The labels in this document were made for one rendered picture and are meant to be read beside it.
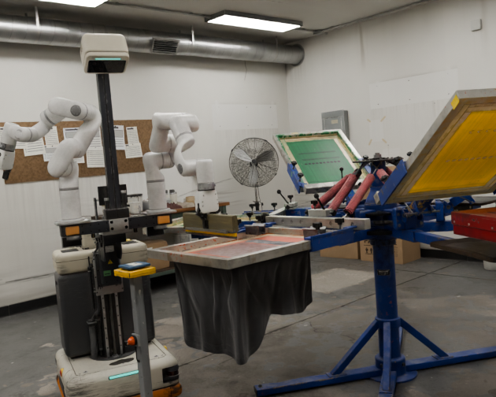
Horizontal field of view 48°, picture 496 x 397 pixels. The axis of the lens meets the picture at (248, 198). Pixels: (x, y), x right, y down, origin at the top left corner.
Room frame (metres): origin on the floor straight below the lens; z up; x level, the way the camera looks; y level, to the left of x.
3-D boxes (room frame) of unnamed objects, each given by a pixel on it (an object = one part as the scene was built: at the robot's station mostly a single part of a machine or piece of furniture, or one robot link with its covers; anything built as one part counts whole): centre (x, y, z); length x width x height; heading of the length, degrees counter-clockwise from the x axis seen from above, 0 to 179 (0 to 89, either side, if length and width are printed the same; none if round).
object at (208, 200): (2.47, 0.18, 1.21); 0.10 x 0.07 x 0.11; 132
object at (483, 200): (3.78, -1.29, 0.91); 1.34 x 0.40 x 0.08; 132
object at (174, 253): (2.63, 0.00, 0.97); 0.79 x 0.58 x 0.04; 132
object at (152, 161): (2.95, 0.47, 1.37); 0.13 x 0.10 x 0.16; 122
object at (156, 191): (2.96, 0.48, 1.21); 0.16 x 0.13 x 0.15; 25
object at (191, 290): (2.43, 0.22, 0.74); 0.45 x 0.03 x 0.43; 42
